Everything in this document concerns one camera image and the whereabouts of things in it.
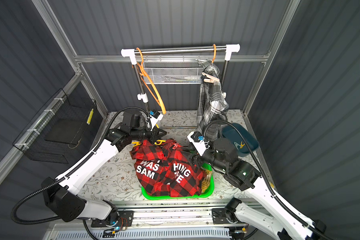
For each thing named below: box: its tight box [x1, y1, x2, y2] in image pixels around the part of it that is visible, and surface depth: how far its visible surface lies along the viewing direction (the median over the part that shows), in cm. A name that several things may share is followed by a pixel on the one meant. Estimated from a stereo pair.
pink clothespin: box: [201, 72, 220, 83], surface depth 58 cm
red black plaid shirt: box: [129, 139, 206, 198], surface depth 73 cm
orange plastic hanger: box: [132, 47, 167, 115], surface depth 62 cm
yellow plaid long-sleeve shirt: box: [201, 169, 212, 193], surface depth 78 cm
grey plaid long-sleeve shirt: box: [197, 59, 229, 134], surface depth 61 cm
